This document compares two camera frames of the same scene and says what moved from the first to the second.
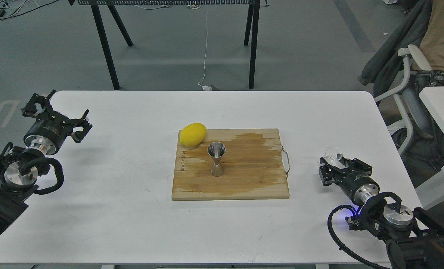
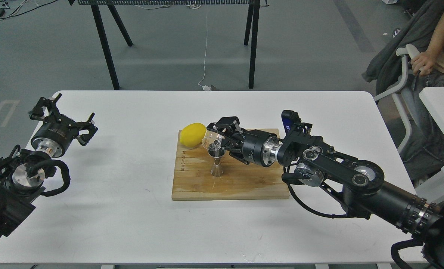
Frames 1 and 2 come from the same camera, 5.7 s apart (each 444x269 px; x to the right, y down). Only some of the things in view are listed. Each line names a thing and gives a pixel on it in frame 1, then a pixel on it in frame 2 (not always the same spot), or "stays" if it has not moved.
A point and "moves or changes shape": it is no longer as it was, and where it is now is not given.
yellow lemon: (193, 134) stays
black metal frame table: (252, 11) stays
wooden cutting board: (252, 163) stays
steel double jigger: (216, 150) stays
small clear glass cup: (333, 154) moves or changes shape
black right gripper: (360, 185) to (259, 147)
